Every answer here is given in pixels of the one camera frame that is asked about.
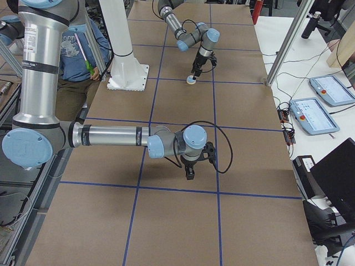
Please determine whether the seated person in blue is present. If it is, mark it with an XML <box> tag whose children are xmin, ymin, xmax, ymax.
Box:
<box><xmin>55</xmin><ymin>30</ymin><xmax>100</xmax><ymax>121</ymax></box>

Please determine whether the teach pendant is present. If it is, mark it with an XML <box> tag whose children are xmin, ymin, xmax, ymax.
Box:
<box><xmin>290</xmin><ymin>98</ymin><xmax>340</xmax><ymax>135</ymax></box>
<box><xmin>309</xmin><ymin>75</ymin><xmax>354</xmax><ymax>107</ymax></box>

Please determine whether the black laptop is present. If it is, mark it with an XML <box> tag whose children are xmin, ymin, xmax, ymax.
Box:
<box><xmin>311</xmin><ymin>137</ymin><xmax>354</xmax><ymax>222</ymax></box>

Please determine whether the white camera mast pedestal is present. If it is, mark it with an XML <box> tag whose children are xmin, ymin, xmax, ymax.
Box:
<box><xmin>99</xmin><ymin>0</ymin><xmax>149</xmax><ymax>91</ymax></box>

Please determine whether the blue service bell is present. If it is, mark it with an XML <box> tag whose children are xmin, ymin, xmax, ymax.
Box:
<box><xmin>186</xmin><ymin>75</ymin><xmax>196</xmax><ymax>85</ymax></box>

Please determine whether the near teach pendant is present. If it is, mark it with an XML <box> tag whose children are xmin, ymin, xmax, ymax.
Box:
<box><xmin>290</xmin><ymin>98</ymin><xmax>340</xmax><ymax>135</ymax></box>

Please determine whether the green handled grabber tool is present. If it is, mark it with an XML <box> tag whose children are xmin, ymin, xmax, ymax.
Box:
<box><xmin>74</xmin><ymin>33</ymin><xmax>95</xmax><ymax>75</ymax></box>

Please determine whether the black water bottle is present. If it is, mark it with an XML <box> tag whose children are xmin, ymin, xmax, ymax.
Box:
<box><xmin>301</xmin><ymin>11</ymin><xmax>321</xmax><ymax>39</ymax></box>

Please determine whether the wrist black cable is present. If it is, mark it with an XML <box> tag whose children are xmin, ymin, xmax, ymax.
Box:
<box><xmin>163</xmin><ymin>120</ymin><xmax>234</xmax><ymax>175</ymax></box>
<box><xmin>151</xmin><ymin>0</ymin><xmax>218</xmax><ymax>74</ymax></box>

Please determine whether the black computer box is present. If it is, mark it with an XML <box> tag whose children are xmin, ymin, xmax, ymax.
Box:
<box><xmin>292</xmin><ymin>155</ymin><xmax>325</xmax><ymax>199</ymax></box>

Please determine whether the far teach pendant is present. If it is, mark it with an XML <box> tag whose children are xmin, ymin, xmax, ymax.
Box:
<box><xmin>309</xmin><ymin>75</ymin><xmax>354</xmax><ymax>107</ymax></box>

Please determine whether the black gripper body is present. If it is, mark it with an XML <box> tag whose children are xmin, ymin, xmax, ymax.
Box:
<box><xmin>180</xmin><ymin>141</ymin><xmax>215</xmax><ymax>169</ymax></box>
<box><xmin>191</xmin><ymin>52</ymin><xmax>217</xmax><ymax>73</ymax></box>

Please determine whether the aluminium frame post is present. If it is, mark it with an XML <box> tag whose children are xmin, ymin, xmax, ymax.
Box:
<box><xmin>265</xmin><ymin>0</ymin><xmax>314</xmax><ymax>87</ymax></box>

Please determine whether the wooden board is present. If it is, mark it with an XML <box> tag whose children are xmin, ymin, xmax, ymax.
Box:
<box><xmin>327</xmin><ymin>9</ymin><xmax>354</xmax><ymax>68</ymax></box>

